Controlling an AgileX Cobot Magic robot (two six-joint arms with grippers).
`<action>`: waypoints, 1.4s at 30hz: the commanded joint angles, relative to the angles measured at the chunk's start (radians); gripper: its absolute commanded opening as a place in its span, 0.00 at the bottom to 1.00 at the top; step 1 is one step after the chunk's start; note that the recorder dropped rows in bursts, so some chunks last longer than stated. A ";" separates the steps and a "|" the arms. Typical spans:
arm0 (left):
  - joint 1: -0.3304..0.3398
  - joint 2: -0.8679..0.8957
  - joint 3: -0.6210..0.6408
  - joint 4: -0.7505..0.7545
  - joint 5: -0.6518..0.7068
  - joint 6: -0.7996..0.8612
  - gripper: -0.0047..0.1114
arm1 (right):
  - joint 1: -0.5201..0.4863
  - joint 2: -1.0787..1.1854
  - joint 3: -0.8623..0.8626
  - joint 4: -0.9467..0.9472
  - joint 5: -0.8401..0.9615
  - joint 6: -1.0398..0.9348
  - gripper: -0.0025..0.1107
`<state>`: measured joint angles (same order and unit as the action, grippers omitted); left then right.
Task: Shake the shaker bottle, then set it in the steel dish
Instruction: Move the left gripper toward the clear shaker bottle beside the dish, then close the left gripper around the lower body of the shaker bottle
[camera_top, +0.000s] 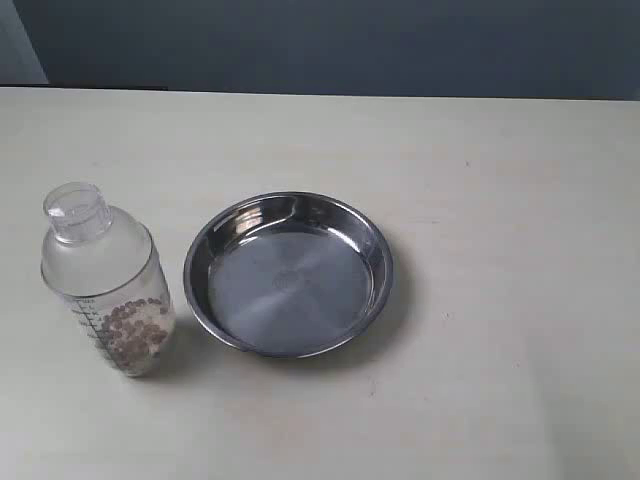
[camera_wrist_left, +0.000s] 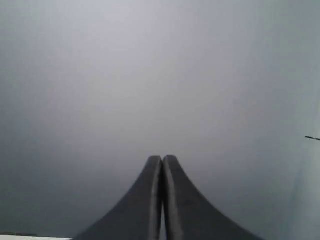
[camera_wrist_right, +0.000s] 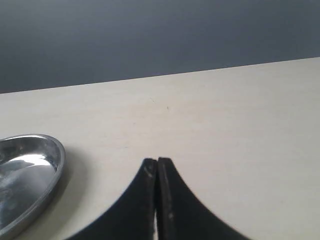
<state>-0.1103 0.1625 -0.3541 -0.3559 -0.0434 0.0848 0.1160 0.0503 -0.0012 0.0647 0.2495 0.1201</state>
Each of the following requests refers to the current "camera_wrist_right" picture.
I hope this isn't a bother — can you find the round stainless steel tray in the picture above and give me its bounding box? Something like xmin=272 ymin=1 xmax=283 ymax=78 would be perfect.
xmin=0 ymin=133 xmax=66 ymax=240

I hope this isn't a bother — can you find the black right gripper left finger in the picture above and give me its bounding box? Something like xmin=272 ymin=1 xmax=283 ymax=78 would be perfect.
xmin=69 ymin=158 xmax=157 ymax=240

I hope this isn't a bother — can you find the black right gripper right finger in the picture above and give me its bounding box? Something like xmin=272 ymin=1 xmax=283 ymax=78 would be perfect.
xmin=157 ymin=157 xmax=247 ymax=240

